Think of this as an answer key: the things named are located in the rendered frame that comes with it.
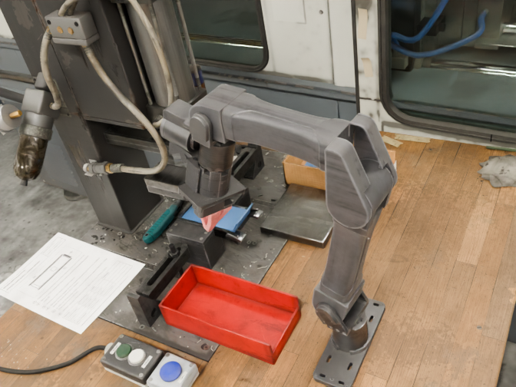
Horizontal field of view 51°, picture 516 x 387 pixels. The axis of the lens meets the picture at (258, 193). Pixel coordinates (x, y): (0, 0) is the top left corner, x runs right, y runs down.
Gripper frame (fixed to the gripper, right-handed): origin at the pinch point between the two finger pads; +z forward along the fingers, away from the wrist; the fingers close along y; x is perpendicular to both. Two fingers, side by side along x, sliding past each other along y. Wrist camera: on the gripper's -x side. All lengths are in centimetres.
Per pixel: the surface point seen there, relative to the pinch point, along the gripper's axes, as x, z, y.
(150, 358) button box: 5.8, 21.7, 15.0
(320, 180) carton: -7.4, 10.2, -40.8
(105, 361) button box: 0.0, 24.4, 21.2
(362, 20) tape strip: -25, -20, -65
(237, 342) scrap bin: 14.7, 16.7, 2.1
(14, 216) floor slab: -186, 150, -19
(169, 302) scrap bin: -2.1, 19.9, 5.9
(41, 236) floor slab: -157, 143, -22
